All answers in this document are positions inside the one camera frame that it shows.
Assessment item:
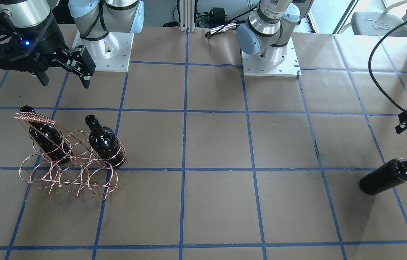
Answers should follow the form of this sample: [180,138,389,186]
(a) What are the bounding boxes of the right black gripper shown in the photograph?
[0,14,96,89]

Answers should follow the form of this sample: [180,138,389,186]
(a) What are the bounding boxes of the black braided cable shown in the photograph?
[368,10,407,113]

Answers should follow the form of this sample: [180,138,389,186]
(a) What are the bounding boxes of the grey office chair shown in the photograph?
[351,0,407,37]

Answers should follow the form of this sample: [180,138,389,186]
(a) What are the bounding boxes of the dark wine bottle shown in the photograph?
[85,114,126,168]
[359,158,407,195]

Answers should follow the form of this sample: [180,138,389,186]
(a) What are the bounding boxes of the dark wine bottle in basket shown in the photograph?
[85,114,126,168]

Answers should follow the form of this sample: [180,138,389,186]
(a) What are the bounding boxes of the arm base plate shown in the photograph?
[72,31,135,72]
[240,38,302,77]

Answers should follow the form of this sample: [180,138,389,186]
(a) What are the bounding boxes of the copper wire wine basket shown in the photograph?
[14,110,127,199]

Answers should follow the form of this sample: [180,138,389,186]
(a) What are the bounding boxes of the black power adapter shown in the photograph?
[210,7,226,23]

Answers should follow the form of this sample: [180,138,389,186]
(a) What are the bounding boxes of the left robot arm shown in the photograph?
[236,0,407,134]

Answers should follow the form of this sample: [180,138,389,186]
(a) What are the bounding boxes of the aluminium frame post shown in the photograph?
[178,0,196,34]

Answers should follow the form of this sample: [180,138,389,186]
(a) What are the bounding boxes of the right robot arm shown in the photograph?
[0,0,144,88]

